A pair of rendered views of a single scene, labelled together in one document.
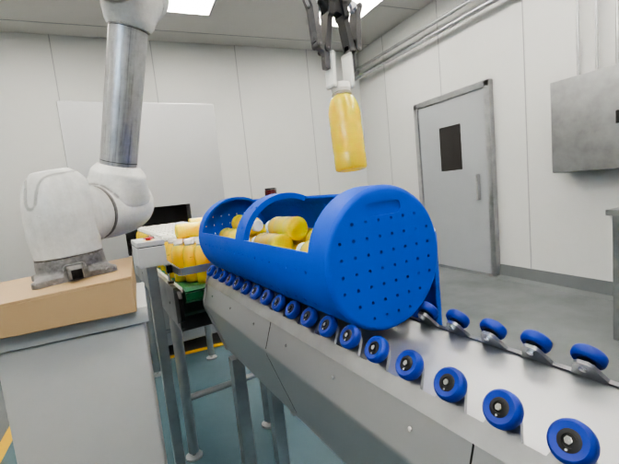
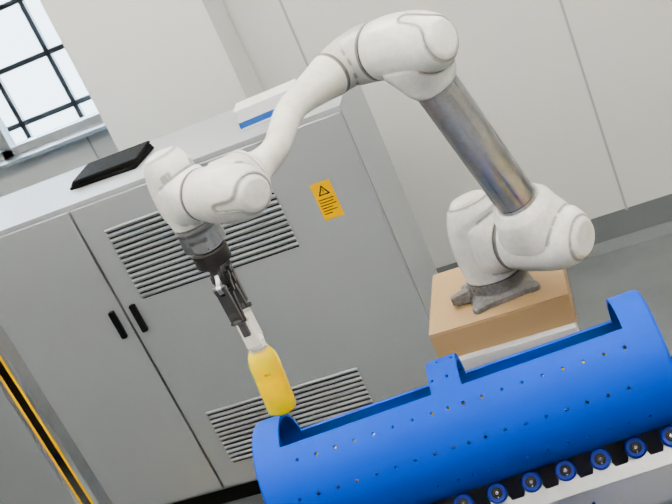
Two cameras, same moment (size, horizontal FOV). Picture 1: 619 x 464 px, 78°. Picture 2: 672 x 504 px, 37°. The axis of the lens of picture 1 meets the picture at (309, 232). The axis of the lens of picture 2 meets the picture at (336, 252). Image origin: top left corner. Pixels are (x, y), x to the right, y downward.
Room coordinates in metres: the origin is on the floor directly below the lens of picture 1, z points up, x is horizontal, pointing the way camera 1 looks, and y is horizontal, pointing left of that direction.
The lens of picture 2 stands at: (2.20, -1.41, 2.33)
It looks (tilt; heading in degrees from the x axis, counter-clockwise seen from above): 22 degrees down; 130
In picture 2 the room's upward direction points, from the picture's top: 24 degrees counter-clockwise
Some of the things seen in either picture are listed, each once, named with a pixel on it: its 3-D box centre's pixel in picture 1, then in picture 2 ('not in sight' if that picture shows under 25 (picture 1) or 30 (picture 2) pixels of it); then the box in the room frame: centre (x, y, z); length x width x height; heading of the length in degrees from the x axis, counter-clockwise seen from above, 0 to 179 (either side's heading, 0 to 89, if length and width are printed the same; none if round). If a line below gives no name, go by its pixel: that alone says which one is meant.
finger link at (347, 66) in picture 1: (347, 72); (248, 334); (0.83, -0.11, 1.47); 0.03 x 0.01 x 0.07; 30
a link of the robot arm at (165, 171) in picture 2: not in sight; (180, 186); (0.83, -0.10, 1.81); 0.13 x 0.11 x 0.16; 166
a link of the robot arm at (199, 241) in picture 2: not in sight; (201, 234); (0.82, -0.09, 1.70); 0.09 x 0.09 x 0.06
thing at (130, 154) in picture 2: not in sight; (110, 165); (-0.74, 1.13, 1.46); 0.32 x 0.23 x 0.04; 24
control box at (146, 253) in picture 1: (148, 250); not in sight; (1.55, 0.66, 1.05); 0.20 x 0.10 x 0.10; 30
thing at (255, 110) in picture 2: not in sight; (269, 104); (-0.08, 1.35, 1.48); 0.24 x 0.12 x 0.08; 32
